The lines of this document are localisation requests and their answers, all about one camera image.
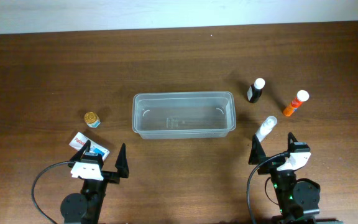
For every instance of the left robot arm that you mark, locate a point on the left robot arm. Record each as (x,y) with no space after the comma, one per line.
(85,206)

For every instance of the clear plastic container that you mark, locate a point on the clear plastic container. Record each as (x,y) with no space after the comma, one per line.
(183,115)

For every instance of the white Panadol medicine box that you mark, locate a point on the white Panadol medicine box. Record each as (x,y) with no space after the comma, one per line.
(79,141)

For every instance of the orange tube white cap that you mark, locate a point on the orange tube white cap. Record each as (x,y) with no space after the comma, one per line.
(301,97)

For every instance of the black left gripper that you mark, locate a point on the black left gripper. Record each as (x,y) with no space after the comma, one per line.
(120,165)

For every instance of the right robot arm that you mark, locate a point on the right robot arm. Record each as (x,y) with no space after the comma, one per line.
(297,199)

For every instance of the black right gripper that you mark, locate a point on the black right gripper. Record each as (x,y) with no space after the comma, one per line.
(258,154)

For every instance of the white spray bottle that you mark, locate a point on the white spray bottle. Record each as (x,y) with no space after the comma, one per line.
(266,127)

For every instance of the small gold-lid jar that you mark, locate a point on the small gold-lid jar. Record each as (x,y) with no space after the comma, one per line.
(92,119)

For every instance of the dark bottle white cap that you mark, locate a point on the dark bottle white cap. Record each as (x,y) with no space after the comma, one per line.
(255,90)

